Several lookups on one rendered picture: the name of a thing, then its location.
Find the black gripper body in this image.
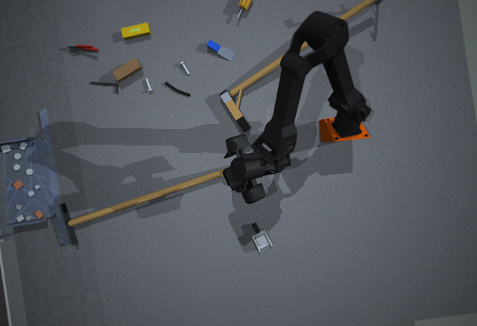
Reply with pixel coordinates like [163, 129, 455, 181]
[226, 134, 265, 204]

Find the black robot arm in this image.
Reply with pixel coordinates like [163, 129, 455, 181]
[223, 11, 372, 192]

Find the long scraper with wooden handle and black blade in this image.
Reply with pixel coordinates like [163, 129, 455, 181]
[58, 169, 224, 246]

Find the yellow-handled screwdriver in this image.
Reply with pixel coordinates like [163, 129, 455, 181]
[236, 0, 252, 19]

